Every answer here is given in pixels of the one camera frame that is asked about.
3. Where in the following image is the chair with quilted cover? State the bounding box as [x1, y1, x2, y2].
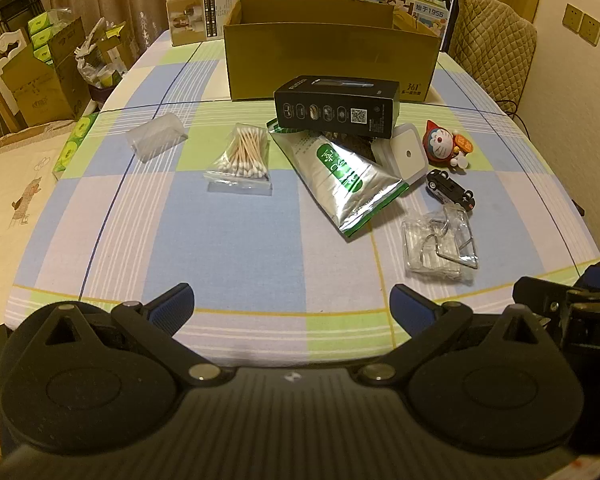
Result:
[447, 0, 538, 106]

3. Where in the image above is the small brown cardboard box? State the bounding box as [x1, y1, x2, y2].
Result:
[97, 22, 142, 72]

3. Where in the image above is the black floor cable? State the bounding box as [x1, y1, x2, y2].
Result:
[499, 99, 531, 122]

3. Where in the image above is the black toy car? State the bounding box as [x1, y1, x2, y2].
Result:
[425, 169, 477, 211]

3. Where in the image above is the cream embroidered cloth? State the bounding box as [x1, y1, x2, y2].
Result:
[0, 120, 87, 333]

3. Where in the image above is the white product box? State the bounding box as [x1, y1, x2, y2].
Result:
[166, 0, 244, 48]

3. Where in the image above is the white square plastic box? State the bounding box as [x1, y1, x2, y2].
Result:
[370, 122, 428, 186]

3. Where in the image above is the large brown carton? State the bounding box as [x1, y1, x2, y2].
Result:
[5, 15, 93, 127]

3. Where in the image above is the clear bag of hooks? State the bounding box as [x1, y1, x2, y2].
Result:
[401, 205, 481, 281]

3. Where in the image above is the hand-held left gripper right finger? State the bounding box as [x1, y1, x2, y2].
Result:
[357, 284, 548, 388]

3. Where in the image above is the yellow wall socket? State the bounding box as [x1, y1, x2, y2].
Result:
[579, 12, 600, 48]
[562, 3, 584, 31]

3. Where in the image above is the checked tablecloth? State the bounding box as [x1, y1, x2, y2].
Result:
[2, 37, 600, 371]

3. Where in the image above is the blue cat figurine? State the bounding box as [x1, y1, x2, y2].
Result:
[422, 120, 475, 170]

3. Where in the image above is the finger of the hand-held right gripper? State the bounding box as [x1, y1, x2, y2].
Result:
[512, 275, 581, 331]

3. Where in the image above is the clear plastic case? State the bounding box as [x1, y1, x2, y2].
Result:
[125, 114, 189, 160]

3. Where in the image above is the black product box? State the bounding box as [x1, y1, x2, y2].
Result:
[273, 75, 400, 140]

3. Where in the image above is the crumpled plastic bag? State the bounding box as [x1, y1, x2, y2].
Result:
[75, 17, 126, 88]

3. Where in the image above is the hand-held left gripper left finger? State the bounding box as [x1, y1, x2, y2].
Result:
[40, 282, 236, 388]

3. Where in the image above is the silver green foil pouch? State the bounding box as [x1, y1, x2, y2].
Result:
[266, 119, 411, 239]

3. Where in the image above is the stack of green tissue packs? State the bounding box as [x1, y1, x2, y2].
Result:
[26, 10, 62, 63]

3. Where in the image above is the green tissue pack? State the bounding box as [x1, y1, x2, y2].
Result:
[52, 112, 100, 181]

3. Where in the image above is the bag of cotton swabs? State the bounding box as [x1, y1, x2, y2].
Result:
[203, 123, 273, 195]

